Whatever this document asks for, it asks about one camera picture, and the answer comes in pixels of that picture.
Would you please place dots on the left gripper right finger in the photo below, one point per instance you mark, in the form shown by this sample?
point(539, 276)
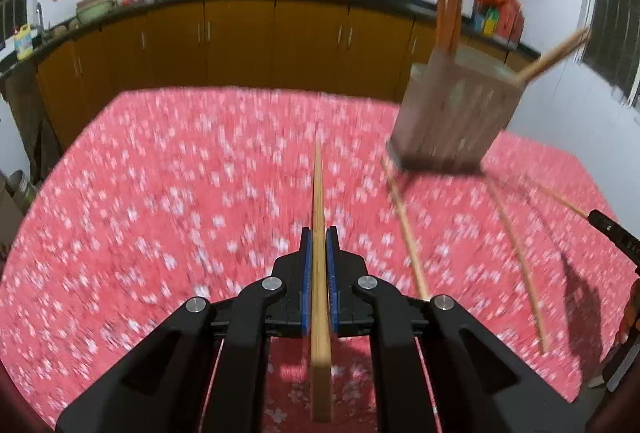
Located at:
point(349, 313)

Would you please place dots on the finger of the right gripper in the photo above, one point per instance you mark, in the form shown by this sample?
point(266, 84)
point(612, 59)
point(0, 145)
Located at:
point(622, 239)

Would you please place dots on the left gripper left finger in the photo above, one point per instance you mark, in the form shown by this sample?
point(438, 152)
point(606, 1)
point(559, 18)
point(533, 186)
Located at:
point(289, 316)

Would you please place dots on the lower wooden kitchen cabinets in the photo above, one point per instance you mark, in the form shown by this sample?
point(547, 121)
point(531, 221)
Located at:
point(284, 44)

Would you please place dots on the black kitchen countertop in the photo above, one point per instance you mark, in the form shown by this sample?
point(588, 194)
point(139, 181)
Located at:
point(132, 43)

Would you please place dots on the person hand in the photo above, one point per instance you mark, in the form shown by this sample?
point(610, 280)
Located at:
point(630, 315)

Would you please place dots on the red floral tablecloth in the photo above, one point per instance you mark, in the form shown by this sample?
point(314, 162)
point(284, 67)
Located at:
point(174, 193)

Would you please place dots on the beige perforated utensil holder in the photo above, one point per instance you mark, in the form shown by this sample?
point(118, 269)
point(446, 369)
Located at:
point(453, 109)

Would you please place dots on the right window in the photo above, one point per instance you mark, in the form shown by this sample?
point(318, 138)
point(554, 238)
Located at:
point(613, 48)

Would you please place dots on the red bag with bottles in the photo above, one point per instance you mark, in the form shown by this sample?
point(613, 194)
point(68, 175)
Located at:
point(499, 18)

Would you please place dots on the green basin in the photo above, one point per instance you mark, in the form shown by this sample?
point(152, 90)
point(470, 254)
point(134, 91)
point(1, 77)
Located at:
point(89, 10)

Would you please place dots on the yellow detergent bottle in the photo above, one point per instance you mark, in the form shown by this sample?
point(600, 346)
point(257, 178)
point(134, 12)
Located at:
point(23, 42)

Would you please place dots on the faucet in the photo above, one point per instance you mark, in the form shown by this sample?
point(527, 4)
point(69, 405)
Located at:
point(40, 24)

